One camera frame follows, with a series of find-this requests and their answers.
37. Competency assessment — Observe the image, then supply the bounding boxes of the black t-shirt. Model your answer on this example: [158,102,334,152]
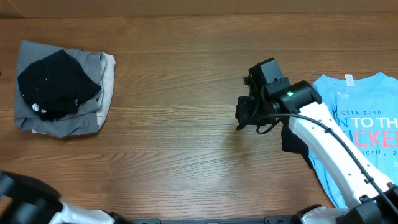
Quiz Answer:
[17,50,101,121]

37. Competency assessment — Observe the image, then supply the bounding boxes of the grey folded trousers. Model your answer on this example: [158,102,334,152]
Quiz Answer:
[14,40,116,138]

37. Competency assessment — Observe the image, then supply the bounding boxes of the light blue printed t-shirt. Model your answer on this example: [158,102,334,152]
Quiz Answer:
[307,72,398,209]

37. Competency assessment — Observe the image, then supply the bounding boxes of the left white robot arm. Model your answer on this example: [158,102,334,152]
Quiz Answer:
[1,171,132,224]

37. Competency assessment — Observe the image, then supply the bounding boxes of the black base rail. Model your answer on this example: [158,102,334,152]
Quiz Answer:
[130,215,296,224]

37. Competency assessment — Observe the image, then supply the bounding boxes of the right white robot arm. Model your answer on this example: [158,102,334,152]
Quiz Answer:
[235,58,397,224]

